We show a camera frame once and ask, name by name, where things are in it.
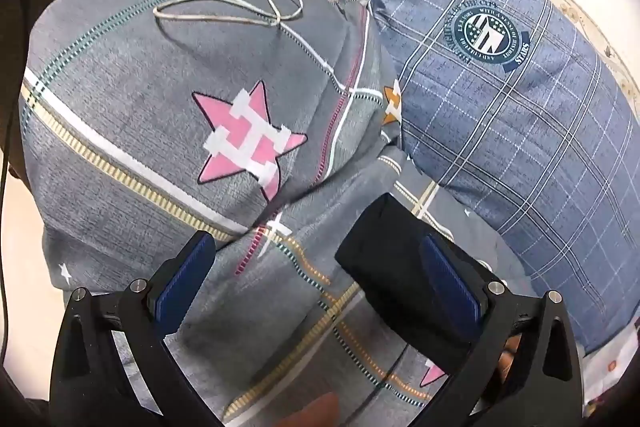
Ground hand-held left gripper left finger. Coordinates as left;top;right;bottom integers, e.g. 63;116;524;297
52;229;222;427

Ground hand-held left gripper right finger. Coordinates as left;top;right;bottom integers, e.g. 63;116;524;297
420;232;586;427

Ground black pants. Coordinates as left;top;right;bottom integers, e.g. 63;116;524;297
334;193;482;375

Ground grey star-print bed sheet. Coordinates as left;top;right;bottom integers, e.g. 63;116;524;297
42;147;591;427

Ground blue plaid pillow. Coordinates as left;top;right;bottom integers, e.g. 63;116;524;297
345;0;640;355

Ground grey star-print pillow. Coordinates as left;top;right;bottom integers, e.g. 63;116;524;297
19;0;403;240

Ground person's bare leg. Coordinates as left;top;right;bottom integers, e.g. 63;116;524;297
270;391;347;427

